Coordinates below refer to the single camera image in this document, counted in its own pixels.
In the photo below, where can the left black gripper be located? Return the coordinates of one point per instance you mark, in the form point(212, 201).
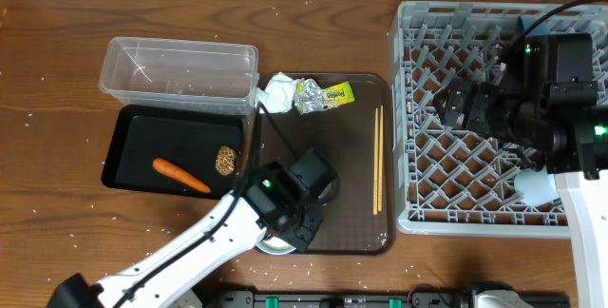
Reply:
point(307, 235)

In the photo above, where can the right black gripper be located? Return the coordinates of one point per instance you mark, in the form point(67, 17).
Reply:
point(473, 106)

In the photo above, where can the light blue rice bowl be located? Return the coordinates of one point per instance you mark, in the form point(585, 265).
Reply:
point(275, 246)

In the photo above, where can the brown food scrap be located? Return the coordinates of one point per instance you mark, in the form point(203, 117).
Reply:
point(226, 160)

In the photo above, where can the light blue cup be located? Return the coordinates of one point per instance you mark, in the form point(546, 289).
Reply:
point(536, 187)

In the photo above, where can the white tissue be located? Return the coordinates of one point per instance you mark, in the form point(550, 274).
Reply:
point(279, 94)

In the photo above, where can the orange carrot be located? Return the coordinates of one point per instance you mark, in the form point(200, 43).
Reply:
point(178, 174)

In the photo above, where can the blue plate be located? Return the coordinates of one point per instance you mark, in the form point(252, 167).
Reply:
point(525, 22)

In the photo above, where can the yellow green snack wrapper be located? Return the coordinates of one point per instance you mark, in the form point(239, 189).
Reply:
point(338, 95)

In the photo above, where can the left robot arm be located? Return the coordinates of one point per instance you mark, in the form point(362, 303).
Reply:
point(276, 200)

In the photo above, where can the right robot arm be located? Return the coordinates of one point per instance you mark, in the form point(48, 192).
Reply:
point(547, 100)

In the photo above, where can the grey dishwasher rack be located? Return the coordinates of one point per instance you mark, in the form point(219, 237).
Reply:
point(454, 182)

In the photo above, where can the brown serving tray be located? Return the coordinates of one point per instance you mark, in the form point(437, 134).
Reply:
point(345, 136)

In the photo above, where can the black tray bin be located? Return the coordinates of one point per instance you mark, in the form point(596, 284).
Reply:
point(188, 139)

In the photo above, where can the clear plastic bin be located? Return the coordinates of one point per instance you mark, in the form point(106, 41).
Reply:
point(198, 76)

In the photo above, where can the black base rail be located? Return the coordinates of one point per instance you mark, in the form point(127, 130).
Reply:
point(423, 295)

